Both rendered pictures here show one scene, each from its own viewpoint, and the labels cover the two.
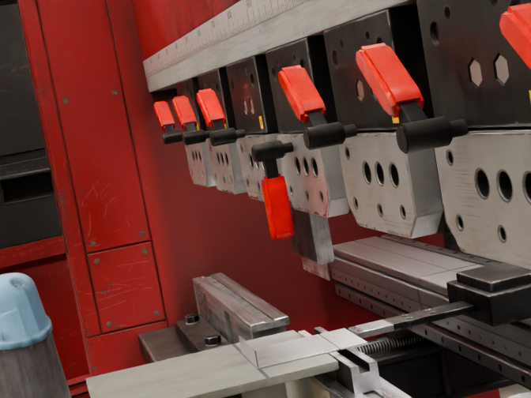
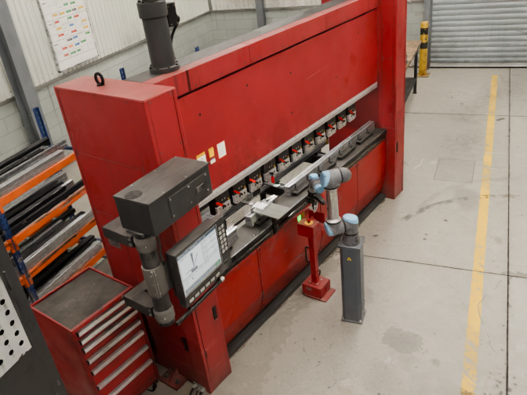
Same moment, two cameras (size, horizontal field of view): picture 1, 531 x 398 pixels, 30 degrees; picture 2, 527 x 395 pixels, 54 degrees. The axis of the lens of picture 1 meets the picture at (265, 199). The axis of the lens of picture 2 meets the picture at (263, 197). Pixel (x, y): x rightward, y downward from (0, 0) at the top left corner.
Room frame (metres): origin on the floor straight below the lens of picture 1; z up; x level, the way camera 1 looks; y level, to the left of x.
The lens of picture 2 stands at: (3.32, 2.98, 3.12)
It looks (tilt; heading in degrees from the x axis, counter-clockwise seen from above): 29 degrees down; 233
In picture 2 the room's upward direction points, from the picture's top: 7 degrees counter-clockwise
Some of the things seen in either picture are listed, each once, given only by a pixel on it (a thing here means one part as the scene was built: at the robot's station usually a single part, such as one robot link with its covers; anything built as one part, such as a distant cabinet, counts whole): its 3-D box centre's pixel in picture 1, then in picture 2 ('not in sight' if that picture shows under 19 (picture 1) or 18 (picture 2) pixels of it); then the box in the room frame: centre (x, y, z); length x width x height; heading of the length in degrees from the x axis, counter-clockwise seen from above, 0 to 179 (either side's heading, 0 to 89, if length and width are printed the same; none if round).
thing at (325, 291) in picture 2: not in sight; (318, 287); (0.77, 0.22, 0.06); 0.25 x 0.20 x 0.12; 105
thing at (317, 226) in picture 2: not in sight; (310, 222); (0.78, 0.19, 0.75); 0.20 x 0.16 x 0.18; 15
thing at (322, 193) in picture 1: (336, 122); (266, 168); (0.97, -0.08, 1.26); 0.15 x 0.09 x 0.17; 13
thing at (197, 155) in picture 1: (216, 129); (219, 201); (1.55, 0.06, 1.26); 0.15 x 0.09 x 0.17; 13
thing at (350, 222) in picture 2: not in sight; (350, 223); (0.80, 0.66, 0.94); 0.13 x 0.12 x 0.14; 155
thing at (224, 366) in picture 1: (205, 373); (271, 210); (1.11, 0.10, 1.00); 0.26 x 0.18 x 0.01; 103
